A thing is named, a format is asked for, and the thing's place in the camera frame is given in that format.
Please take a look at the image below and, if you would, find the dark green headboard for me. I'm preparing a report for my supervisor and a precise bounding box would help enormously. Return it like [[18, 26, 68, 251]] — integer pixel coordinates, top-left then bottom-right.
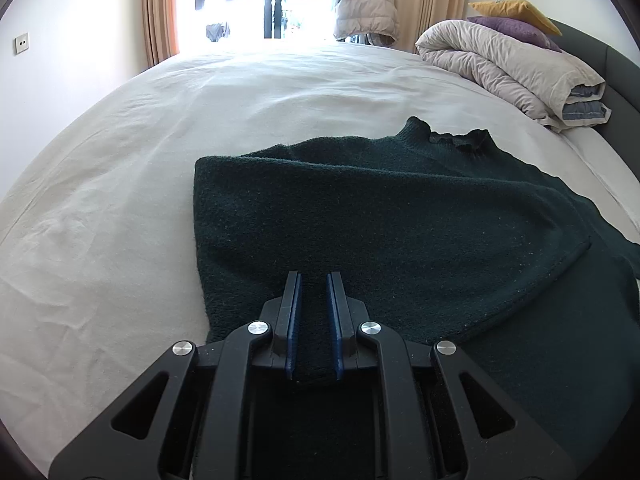
[[547, 18, 640, 247]]

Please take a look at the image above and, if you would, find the purple pillow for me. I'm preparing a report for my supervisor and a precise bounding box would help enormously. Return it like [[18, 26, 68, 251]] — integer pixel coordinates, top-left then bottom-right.
[[466, 15, 564, 54]]

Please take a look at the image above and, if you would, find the bed with white sheet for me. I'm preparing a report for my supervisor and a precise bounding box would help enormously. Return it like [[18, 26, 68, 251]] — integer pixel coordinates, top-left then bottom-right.
[[0, 40, 640, 461]]

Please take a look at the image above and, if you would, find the dark green knit sweater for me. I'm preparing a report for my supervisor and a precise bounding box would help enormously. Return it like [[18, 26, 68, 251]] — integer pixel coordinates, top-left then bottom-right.
[[192, 116, 640, 480]]

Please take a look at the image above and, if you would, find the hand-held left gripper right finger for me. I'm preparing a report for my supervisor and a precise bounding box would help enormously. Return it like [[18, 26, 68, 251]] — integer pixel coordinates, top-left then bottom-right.
[[326, 270, 582, 480]]

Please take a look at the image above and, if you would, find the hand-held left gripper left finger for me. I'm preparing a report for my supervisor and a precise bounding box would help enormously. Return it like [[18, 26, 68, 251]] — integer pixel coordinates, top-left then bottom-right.
[[48, 270, 303, 480]]

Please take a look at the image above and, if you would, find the yellow pillow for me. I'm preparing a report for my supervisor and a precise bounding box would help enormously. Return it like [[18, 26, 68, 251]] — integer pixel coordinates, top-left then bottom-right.
[[467, 0, 564, 37]]

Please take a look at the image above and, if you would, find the beige puffer vest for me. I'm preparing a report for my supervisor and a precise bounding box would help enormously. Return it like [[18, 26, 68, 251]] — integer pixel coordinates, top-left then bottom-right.
[[332, 0, 400, 49]]

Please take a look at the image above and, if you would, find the folded beige duvet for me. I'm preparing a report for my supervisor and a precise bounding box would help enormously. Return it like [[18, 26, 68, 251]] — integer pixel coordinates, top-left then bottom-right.
[[415, 19, 612, 133]]

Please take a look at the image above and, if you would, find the orange folded curtain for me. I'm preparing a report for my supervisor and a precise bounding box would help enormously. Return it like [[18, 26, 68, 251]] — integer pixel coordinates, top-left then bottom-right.
[[141, 0, 180, 69]]

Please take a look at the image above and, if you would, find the balcony window with black frame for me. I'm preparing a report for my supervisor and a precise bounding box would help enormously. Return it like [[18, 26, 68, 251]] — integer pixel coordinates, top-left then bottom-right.
[[174, 0, 389, 50]]

